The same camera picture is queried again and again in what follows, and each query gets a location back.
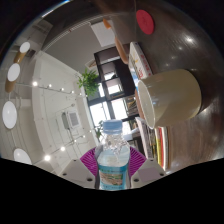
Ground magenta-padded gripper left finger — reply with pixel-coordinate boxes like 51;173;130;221
59;148;101;190

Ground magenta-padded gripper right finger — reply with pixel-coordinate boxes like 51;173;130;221
127;146;167;190

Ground clear blue-capped water bottle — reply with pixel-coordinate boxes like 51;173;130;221
94;119;132;191

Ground small ceiling spotlights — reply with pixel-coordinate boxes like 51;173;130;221
31;79;88;162

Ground small potted green plant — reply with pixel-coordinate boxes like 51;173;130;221
94;120;104;139

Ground ceiling air conditioner unit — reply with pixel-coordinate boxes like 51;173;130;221
60;109;82;131

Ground cream ceramic cup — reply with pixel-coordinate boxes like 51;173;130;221
137;68;203;130

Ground large potted green plant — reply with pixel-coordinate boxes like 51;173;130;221
76;68;100;98

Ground dark low shelf unit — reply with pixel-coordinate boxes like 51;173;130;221
93;44;144;154

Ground blue-covered book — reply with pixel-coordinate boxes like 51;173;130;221
128;41;154;91

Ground flat round red coaster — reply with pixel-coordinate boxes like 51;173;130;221
135;9;156;36

